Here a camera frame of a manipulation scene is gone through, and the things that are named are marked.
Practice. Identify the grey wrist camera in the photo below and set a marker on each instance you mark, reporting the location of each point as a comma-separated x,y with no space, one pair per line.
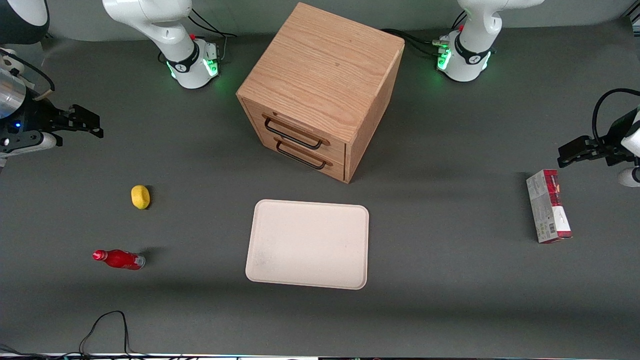
35,141
630,177

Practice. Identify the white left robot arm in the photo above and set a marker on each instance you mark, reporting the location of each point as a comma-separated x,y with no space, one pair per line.
470,60

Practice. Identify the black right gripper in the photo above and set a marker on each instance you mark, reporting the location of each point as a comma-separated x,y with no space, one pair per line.
36,116

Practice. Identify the red coke bottle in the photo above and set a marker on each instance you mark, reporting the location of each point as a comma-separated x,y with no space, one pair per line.
120,259

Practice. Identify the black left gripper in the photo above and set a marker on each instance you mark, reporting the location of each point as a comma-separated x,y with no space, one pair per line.
611,143

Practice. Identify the beige plastic tray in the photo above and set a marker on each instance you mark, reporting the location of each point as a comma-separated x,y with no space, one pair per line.
308,244

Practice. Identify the grey and red carton box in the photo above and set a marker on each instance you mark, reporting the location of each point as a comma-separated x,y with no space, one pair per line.
548,206

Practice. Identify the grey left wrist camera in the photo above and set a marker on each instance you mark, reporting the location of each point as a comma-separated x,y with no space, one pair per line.
630,177

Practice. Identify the wooden drawer cabinet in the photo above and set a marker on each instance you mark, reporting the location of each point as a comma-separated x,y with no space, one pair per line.
325,75

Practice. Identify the yellow lemon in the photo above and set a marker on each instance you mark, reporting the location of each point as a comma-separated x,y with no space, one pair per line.
140,196

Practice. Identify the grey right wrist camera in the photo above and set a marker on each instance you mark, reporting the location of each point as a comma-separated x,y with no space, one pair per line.
35,141

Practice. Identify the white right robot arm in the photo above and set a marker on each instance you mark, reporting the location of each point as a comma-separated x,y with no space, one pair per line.
165,20

